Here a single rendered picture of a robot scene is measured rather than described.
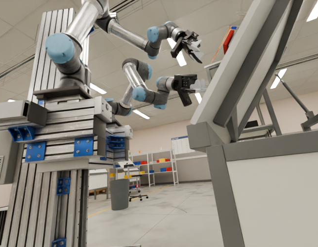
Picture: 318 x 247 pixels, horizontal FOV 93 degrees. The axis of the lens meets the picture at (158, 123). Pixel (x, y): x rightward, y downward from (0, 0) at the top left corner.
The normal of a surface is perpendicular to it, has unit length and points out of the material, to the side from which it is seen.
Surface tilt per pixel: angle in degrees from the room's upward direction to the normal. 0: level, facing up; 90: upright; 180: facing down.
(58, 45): 97
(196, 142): 90
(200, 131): 90
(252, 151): 90
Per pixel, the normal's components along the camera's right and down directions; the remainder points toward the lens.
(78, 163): -0.07, -0.29
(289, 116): -0.40, -0.23
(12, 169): 0.99, -0.11
